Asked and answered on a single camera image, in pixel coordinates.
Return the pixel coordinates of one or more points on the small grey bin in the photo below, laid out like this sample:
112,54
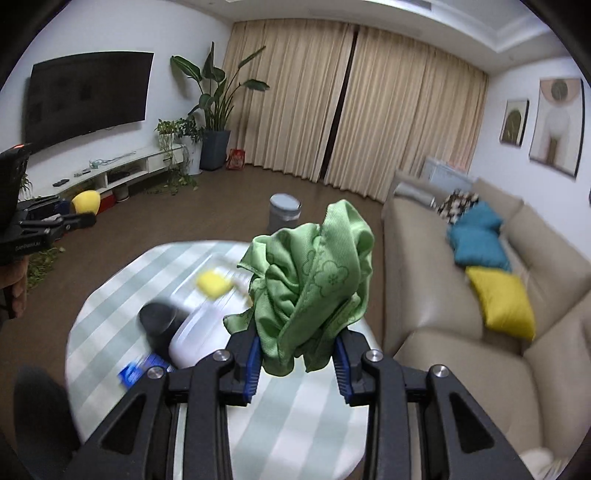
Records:
121,194

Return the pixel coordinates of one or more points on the trailing green plant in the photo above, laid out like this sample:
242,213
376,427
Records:
178,127

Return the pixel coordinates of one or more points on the person's left hand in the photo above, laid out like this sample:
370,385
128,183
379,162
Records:
18,286

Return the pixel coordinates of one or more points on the blue tissue pack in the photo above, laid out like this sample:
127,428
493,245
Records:
134,373

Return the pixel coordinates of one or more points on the small yellow rounded sponge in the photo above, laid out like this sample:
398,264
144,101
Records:
85,201

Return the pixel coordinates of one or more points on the folded grey blanket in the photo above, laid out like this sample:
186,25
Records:
415,194

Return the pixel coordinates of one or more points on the translucent plastic container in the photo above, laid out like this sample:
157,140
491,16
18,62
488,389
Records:
203,334

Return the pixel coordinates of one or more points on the brown patterned pillow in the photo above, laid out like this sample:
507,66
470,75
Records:
457,203

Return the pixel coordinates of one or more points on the beige curtain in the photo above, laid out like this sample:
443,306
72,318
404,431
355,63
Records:
286,101
406,120

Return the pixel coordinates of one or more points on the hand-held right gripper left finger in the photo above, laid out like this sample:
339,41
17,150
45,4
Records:
251,369

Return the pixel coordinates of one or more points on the large yellow rectangular sponge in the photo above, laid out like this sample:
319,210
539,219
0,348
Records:
212,282

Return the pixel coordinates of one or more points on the green microfibre cloth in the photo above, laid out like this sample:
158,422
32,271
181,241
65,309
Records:
304,277

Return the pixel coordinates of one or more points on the beige leather sofa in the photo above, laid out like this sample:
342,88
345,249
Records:
438,295

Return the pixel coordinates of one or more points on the white floral cloth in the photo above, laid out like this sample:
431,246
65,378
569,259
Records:
540,461

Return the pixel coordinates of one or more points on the black wall television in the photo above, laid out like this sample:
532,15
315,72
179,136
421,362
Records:
87,97

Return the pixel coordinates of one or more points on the tall leafy plant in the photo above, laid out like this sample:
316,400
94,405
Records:
214,101

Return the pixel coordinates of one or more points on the red storage box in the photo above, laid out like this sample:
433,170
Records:
107,201

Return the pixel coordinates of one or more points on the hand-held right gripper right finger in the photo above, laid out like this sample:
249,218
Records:
344,374

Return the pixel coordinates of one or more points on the white plant pot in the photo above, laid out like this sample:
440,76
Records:
194,157

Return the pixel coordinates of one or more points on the white television stand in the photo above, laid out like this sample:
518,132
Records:
138,159

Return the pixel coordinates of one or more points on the black cylindrical container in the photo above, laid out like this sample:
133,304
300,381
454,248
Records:
157,323

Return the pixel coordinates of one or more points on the grey trash bin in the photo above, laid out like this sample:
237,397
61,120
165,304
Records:
284,212

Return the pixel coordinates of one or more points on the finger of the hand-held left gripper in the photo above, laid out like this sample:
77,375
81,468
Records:
64,208
74,222

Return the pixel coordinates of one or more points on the teal pillow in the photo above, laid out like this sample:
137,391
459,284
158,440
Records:
480,247
480,217

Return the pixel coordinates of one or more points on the green checkered tablecloth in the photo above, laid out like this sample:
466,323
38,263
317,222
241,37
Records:
295,429

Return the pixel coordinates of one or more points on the small leafy floor plant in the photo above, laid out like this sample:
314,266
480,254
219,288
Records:
44,267

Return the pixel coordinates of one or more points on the white chest cabinet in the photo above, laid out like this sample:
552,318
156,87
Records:
443,175

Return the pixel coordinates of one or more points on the white plastic tray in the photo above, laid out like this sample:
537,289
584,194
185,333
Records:
236,279

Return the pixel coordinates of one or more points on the small green arch picture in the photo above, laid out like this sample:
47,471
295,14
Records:
515,122

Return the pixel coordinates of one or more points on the yellow pillow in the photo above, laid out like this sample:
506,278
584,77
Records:
503,300

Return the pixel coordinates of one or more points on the large pink arch picture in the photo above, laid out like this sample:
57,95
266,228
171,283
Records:
558,124

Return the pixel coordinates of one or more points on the red paper bag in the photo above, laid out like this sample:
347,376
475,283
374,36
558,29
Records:
236,159

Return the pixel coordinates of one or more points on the dark grey planter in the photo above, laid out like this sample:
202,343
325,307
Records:
214,150

